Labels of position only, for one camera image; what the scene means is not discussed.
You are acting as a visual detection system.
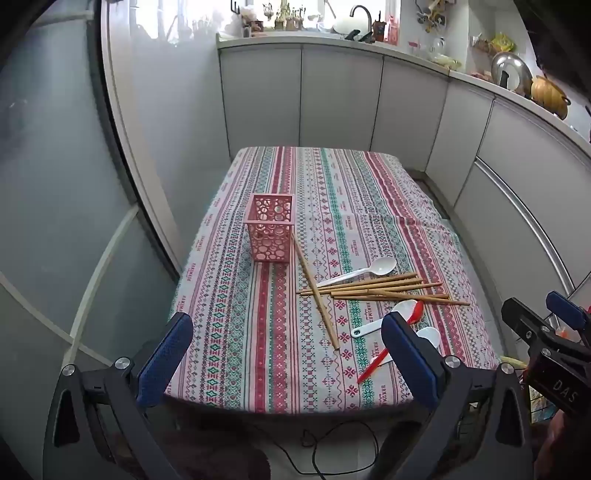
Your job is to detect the black floor cable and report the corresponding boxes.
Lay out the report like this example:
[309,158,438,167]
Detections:
[272,422,380,476]

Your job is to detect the white bowl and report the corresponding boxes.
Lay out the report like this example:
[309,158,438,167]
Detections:
[332,16,365,35]

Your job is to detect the steel pot lid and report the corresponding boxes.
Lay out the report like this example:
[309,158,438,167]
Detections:
[491,52,534,95]

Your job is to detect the pink perforated utensil holder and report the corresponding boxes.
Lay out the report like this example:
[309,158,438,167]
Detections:
[243,194,296,265]

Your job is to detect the steel kitchen faucet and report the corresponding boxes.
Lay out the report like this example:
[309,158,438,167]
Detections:
[349,4,374,33]

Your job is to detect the orange pumpkin-shaped pot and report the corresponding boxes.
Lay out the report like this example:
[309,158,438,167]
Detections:
[530,76,572,121]

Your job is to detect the white plastic spoon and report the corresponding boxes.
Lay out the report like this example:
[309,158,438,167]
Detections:
[367,326,441,367]
[351,299,419,339]
[318,257,398,288]

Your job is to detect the black range hood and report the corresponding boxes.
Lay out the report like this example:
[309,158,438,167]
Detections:
[522,0,591,70]

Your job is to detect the bunch of wooden chopsticks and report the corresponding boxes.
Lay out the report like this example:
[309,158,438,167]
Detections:
[291,232,472,352]

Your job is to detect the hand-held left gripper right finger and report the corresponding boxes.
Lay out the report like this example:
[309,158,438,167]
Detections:
[381,311,536,480]

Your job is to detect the striped patterned tablecloth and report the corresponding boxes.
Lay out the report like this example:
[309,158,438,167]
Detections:
[164,145,502,414]

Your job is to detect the white kitchen counter cabinets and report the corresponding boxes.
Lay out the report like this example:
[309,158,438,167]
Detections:
[217,34,591,296]

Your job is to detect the row of small ornaments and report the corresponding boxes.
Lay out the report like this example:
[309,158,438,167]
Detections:
[263,2,308,31]

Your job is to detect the frosted glass sliding door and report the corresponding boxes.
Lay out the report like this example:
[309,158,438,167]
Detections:
[0,9,185,416]

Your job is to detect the red plastic spoon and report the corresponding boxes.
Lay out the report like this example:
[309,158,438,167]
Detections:
[356,300,424,385]

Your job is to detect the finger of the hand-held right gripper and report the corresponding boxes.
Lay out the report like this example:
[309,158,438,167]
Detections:
[501,298,561,356]
[546,291,591,344]

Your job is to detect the yellow snack bag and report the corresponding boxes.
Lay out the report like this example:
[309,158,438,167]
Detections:
[489,32,517,54]

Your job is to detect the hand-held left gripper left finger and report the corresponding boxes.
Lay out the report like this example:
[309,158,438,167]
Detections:
[44,311,195,480]

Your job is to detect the person's right forearm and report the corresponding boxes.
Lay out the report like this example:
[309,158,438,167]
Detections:
[531,411,591,480]

